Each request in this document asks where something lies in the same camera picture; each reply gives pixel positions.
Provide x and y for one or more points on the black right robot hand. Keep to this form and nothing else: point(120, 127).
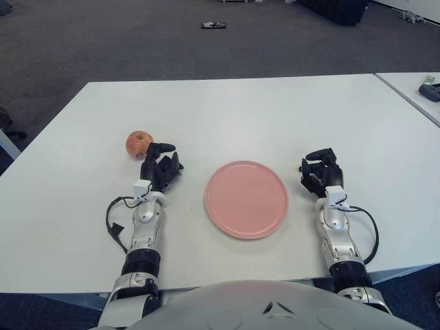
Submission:
point(330, 172)

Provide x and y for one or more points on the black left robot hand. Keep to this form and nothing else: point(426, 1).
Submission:
point(154, 172)

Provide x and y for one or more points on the red yellow apple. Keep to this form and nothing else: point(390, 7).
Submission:
point(135, 142)

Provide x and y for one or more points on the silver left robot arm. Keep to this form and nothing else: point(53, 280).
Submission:
point(146, 233)

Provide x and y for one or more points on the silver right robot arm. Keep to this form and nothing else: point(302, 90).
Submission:
point(338, 237)

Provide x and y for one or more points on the pink round plate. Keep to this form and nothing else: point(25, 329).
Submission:
point(245, 201)

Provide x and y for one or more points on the dark grey handheld controller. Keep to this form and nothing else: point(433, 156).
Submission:
point(431, 92)

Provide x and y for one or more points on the small green packet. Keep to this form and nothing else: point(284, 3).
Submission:
point(429, 79)

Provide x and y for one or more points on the grey robot torso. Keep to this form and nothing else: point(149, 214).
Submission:
point(275, 309)

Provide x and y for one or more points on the white table leg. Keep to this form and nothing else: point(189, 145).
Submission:
point(8, 144)

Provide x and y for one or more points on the small black red floor item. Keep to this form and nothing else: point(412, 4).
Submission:
point(213, 25)

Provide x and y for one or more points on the large black case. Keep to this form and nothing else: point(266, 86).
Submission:
point(337, 12)

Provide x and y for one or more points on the grey caster wheel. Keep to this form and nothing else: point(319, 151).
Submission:
point(438, 300)

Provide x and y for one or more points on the small grey robot dog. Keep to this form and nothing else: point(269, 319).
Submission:
point(412, 17)

